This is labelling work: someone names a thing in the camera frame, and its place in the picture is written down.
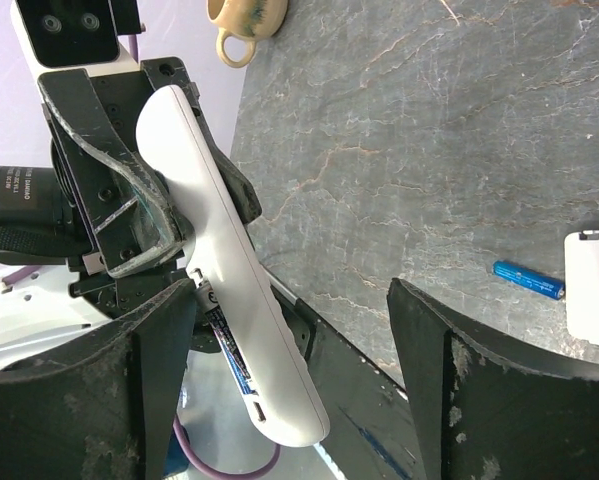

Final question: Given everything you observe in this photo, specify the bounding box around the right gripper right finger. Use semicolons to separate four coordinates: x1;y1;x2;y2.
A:
387;278;599;479

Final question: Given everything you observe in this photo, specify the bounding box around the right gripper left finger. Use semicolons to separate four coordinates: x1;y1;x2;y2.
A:
0;279;195;479

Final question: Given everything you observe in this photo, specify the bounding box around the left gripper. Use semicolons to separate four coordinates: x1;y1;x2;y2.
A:
37;57;262;318

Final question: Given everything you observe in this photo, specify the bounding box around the white remote control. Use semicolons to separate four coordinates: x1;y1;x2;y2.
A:
136;86;330;447

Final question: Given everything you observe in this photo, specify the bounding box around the white battery cover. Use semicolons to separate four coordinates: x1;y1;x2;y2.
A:
564;230;599;345

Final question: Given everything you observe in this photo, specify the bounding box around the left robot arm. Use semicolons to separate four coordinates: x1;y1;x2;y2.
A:
0;58;202;370

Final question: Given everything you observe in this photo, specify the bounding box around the beige ceramic mug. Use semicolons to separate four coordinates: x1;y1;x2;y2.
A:
206;0;289;69

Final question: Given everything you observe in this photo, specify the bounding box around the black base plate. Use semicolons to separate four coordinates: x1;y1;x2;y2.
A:
271;277;426;479

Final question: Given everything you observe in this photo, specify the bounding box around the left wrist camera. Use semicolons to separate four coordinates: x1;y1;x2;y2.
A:
10;1;142;78

